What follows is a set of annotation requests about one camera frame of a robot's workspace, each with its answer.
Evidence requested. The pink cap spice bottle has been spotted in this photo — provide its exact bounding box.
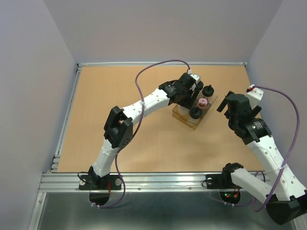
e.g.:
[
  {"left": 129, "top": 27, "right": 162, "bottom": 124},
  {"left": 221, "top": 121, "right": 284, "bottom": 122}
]
[{"left": 197, "top": 98, "right": 208, "bottom": 109}]

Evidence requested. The green cap spice bottle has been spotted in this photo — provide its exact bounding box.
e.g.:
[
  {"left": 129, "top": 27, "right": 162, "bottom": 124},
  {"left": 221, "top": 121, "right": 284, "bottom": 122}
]
[{"left": 178, "top": 105, "right": 189, "bottom": 116}]

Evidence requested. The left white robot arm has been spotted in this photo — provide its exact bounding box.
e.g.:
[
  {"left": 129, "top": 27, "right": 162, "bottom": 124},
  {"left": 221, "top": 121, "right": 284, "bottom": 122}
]
[{"left": 88, "top": 71, "right": 201, "bottom": 189}]

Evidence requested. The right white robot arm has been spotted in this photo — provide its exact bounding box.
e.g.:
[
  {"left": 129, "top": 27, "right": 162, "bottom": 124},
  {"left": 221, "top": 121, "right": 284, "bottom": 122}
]
[{"left": 217, "top": 88, "right": 307, "bottom": 225}]

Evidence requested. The amber clear organizer box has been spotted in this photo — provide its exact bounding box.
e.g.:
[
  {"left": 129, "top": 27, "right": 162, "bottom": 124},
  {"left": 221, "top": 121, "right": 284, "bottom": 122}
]
[{"left": 172, "top": 94, "right": 218, "bottom": 130}]

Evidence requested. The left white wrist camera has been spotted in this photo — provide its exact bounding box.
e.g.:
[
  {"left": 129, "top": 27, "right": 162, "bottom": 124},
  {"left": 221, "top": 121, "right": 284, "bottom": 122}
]
[{"left": 187, "top": 69, "right": 201, "bottom": 84}]

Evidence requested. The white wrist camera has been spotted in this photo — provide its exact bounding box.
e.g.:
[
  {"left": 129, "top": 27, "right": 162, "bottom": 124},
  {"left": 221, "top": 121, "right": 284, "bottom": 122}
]
[
  {"left": 187, "top": 69, "right": 201, "bottom": 84},
  {"left": 246, "top": 84, "right": 264, "bottom": 109}
]

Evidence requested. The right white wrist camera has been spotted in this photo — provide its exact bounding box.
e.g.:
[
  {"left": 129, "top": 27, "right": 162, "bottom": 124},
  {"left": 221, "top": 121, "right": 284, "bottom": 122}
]
[{"left": 246, "top": 84, "right": 264, "bottom": 109}]

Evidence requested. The aluminium back rail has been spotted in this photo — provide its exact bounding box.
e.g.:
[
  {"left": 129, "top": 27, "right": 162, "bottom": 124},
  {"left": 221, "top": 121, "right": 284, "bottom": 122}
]
[{"left": 76, "top": 61, "right": 248, "bottom": 68}]

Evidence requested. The aluminium rail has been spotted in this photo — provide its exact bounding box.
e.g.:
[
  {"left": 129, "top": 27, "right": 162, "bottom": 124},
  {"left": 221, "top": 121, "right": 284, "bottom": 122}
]
[
  {"left": 38, "top": 171, "right": 293, "bottom": 192},
  {"left": 76, "top": 61, "right": 248, "bottom": 68},
  {"left": 48, "top": 64, "right": 82, "bottom": 173}
]

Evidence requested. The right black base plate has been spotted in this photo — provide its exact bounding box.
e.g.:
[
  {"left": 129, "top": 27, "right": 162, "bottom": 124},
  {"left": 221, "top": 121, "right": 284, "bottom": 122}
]
[{"left": 205, "top": 173, "right": 237, "bottom": 189}]

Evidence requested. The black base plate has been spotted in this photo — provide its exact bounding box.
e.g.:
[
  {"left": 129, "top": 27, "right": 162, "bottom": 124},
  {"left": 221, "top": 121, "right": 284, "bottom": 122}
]
[
  {"left": 205, "top": 173, "right": 237, "bottom": 189},
  {"left": 78, "top": 174, "right": 122, "bottom": 191}
]

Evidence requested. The aluminium front rail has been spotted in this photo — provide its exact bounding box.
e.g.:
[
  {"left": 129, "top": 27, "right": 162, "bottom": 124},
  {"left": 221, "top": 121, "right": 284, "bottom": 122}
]
[{"left": 38, "top": 171, "right": 293, "bottom": 192}]

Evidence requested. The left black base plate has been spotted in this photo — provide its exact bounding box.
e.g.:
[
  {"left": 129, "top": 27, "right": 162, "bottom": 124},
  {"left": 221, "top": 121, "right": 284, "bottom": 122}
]
[{"left": 78, "top": 174, "right": 122, "bottom": 191}]

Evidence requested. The aluminium left side rail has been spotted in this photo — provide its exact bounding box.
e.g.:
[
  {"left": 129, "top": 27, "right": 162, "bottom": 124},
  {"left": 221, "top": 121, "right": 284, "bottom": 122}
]
[{"left": 48, "top": 64, "right": 82, "bottom": 173}]

